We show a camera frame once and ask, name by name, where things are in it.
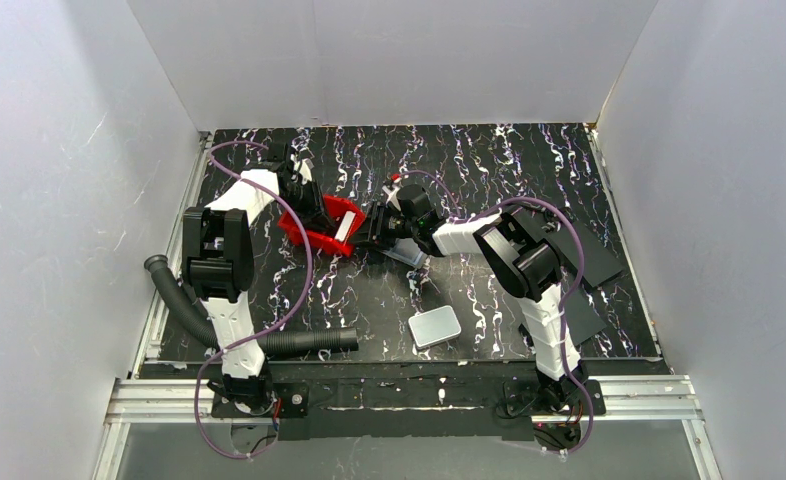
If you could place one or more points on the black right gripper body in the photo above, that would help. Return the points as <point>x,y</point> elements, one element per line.
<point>378,226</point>

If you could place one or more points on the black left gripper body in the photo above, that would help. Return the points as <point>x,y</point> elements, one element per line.
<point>311,201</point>

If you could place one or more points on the red plastic bin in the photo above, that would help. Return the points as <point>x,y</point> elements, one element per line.
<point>337,206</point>

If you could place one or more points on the stack of credit cards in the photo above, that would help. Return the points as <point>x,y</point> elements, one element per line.
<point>345,226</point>

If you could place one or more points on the grey leather card holder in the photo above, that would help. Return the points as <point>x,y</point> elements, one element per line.
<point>406,251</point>

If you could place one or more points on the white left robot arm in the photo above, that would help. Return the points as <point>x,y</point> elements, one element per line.
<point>218,262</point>

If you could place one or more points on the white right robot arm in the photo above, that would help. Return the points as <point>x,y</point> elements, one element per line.
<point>522,256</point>

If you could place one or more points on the silver metal tin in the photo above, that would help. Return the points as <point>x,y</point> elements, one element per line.
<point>434,326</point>

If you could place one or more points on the black flat plate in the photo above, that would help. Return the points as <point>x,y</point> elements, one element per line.
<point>582,319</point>
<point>600,265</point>

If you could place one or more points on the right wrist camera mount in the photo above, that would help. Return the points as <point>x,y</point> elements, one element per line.
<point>390,188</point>

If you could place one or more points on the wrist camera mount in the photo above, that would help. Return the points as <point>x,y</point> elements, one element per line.
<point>390,188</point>
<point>305,167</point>

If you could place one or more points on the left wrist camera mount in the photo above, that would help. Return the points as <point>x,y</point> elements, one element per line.
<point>305,167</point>

